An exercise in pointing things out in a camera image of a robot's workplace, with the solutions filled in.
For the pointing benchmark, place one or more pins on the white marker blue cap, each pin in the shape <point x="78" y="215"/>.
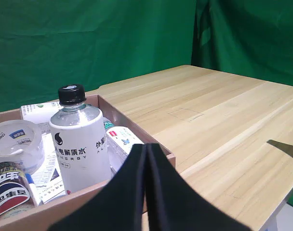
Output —
<point x="32" y="185"/>

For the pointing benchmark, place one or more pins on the white bottle clear neck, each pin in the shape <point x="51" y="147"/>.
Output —
<point x="33" y="110"/>

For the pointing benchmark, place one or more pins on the white electrolyte bottle black cap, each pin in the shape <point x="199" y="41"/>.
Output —
<point x="81" y="154"/>

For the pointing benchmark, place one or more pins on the white printed receipt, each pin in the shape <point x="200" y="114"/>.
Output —
<point x="49" y="163"/>

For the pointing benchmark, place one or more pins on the green backdrop cloth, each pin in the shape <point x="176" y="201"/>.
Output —
<point x="88" y="48"/>

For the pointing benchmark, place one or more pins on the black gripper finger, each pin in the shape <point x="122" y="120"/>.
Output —
<point x="185" y="207"/>
<point x="112" y="204"/>

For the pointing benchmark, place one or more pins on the clear bottle butterfly label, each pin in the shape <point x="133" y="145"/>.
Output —
<point x="120" y="142"/>

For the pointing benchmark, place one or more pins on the white booklet blue corner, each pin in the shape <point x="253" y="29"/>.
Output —
<point x="52" y="191"/>

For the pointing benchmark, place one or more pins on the white table leg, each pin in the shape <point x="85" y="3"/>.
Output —
<point x="276" y="216"/>

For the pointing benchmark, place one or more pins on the clear packing tape roll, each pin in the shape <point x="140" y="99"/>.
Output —
<point x="16" y="142"/>

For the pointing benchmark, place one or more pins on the Pepsi cola can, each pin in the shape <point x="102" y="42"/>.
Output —
<point x="9" y="192"/>

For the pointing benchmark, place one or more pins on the brown cardboard monitor box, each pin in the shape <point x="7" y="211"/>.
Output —
<point x="127" y="125"/>

